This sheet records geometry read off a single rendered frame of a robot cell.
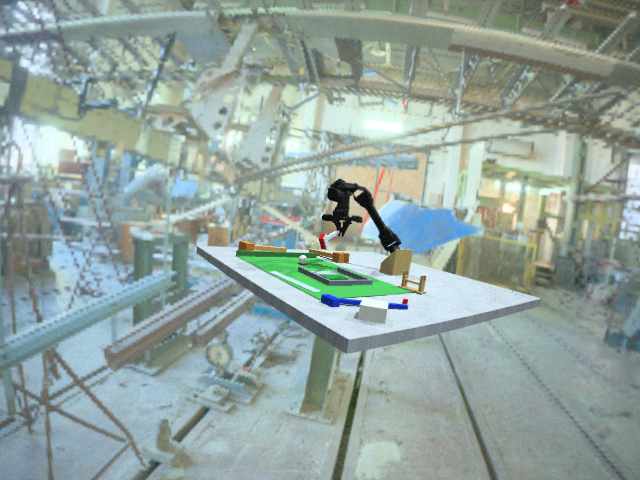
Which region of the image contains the green flat mat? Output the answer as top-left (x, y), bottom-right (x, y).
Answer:
top-left (236, 256), bottom-right (415, 300)

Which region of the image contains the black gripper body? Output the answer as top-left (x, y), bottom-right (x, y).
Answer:
top-left (322, 203), bottom-right (363, 223)

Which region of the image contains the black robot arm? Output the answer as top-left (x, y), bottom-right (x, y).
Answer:
top-left (327, 179), bottom-right (401, 254)

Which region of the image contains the white flat strip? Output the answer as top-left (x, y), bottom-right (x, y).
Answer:
top-left (270, 272), bottom-right (321, 293)

